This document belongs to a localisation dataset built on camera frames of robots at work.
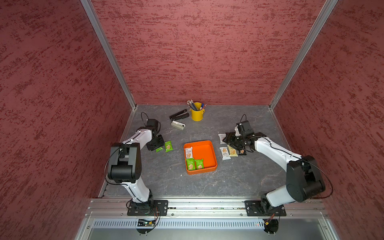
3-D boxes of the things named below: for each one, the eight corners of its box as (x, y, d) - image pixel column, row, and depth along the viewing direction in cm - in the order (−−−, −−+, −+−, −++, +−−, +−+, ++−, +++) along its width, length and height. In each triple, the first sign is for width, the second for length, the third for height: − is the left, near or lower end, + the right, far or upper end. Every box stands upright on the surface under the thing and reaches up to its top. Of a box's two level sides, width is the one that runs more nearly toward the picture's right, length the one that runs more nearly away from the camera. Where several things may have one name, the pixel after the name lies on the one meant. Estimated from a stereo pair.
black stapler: (172, 122, 112) (172, 120, 110) (169, 118, 115) (169, 115, 113) (189, 115, 117) (189, 113, 115) (186, 111, 120) (186, 109, 118)
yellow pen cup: (191, 120, 114) (190, 109, 105) (195, 111, 120) (195, 101, 111) (201, 122, 113) (201, 112, 104) (204, 114, 118) (205, 103, 109)
